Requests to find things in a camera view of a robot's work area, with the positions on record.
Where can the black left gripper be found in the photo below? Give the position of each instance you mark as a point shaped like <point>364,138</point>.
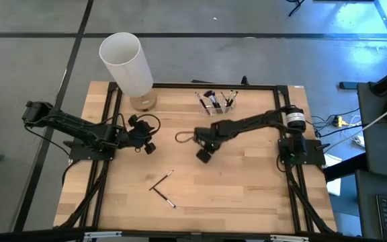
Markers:
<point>143,135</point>

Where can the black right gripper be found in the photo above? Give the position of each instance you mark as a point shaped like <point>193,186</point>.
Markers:
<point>208,136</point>

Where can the thin pointed liner brush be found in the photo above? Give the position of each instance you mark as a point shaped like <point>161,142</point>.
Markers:
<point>160,181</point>

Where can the grey-tipped makeup brush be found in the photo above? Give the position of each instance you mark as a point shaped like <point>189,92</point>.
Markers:
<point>163,197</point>

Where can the large fluffy powder brush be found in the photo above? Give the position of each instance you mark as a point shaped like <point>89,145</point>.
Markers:
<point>209,94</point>

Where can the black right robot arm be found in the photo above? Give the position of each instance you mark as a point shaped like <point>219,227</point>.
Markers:
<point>254,121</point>

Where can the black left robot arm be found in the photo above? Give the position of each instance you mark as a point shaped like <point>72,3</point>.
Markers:
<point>76,127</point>

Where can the clear acrylic brush organizer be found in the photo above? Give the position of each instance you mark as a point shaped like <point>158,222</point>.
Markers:
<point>217,111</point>

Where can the round dark-tipped makeup brush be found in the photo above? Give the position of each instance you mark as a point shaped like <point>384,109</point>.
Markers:
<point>215,101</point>

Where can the white cylinder-shade table lamp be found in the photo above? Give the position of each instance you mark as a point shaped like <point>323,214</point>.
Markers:
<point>129,70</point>

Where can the white paper sheet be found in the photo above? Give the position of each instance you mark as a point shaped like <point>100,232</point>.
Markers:
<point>334,186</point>

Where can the yellow power plug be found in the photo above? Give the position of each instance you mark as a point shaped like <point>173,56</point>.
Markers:
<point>339,121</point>

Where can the white power strip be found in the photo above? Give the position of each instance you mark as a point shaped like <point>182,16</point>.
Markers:
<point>358,141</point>

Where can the dark grey desk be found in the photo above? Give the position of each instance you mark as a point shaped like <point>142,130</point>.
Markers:
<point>378,151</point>

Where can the black aluminium table frame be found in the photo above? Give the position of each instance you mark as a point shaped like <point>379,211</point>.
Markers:
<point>213,86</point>

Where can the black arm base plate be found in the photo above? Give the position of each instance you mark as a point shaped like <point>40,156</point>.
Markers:
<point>79,153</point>
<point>316,156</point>

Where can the silver aluminium bracket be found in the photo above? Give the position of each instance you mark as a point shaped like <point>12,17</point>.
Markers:
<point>289,238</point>
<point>102,234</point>

